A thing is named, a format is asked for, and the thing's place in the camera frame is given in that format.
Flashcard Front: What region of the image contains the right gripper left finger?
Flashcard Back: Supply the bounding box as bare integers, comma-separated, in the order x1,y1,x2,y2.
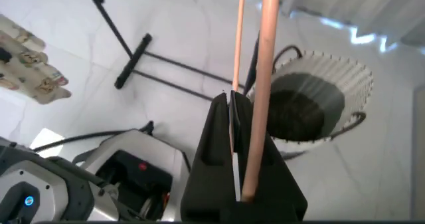
181,92,240,222

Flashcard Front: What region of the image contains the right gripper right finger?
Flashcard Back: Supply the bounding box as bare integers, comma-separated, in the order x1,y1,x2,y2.
230,90,309,222

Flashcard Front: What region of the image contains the pink clothes hanger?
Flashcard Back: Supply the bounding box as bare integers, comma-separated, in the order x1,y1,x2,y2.
228,0,282,203

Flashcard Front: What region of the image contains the cream printed garment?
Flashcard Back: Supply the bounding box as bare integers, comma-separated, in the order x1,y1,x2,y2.
0,13,72,105

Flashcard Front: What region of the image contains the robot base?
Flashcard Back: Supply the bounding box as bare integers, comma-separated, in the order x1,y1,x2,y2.
0,129,192,222

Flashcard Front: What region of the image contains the white laundry basket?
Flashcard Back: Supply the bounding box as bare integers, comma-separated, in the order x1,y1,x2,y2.
247,45,375,152

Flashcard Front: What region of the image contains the black clothes rack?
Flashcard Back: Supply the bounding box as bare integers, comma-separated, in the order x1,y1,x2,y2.
82,0,260,102

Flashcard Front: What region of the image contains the white curtain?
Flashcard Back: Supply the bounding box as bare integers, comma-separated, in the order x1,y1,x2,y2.
212,0,425,49

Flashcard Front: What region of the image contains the black cable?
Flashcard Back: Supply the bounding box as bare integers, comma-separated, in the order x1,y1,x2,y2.
32,120,155,152

